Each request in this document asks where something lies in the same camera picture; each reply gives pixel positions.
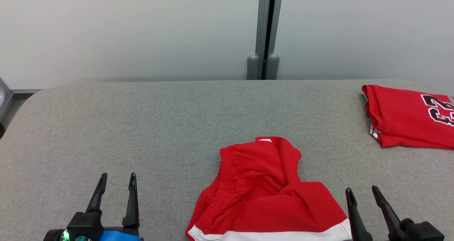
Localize red shorts with white hem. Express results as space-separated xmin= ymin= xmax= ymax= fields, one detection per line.
xmin=185 ymin=136 xmax=353 ymax=241

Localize grey double partition post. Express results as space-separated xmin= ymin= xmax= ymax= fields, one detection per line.
xmin=247 ymin=0 xmax=284 ymax=81

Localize red white number 23 shirt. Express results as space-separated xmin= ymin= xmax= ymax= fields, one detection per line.
xmin=361 ymin=84 xmax=454 ymax=150

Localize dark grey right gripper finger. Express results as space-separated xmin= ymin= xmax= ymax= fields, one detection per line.
xmin=371 ymin=185 xmax=403 ymax=241
xmin=345 ymin=188 xmax=373 ymax=241

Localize blue left camera bracket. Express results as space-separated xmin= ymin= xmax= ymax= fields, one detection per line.
xmin=98 ymin=229 xmax=144 ymax=241

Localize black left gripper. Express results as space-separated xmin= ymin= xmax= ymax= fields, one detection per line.
xmin=43 ymin=172 xmax=141 ymax=241

